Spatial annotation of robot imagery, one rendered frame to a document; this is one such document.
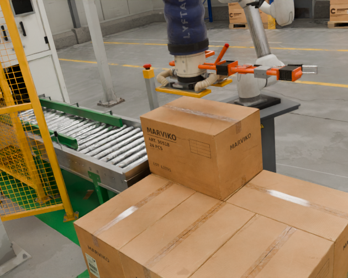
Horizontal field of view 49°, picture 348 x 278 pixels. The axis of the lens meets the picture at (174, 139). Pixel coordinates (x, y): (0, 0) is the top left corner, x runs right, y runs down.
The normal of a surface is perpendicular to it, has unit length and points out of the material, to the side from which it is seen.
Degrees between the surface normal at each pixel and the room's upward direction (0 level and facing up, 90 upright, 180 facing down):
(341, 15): 92
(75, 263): 0
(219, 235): 0
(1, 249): 90
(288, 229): 0
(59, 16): 90
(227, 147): 90
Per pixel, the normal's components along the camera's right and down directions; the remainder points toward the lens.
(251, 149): 0.70, 0.20
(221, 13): -0.68, 0.39
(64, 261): -0.15, -0.90
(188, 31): 0.11, 0.14
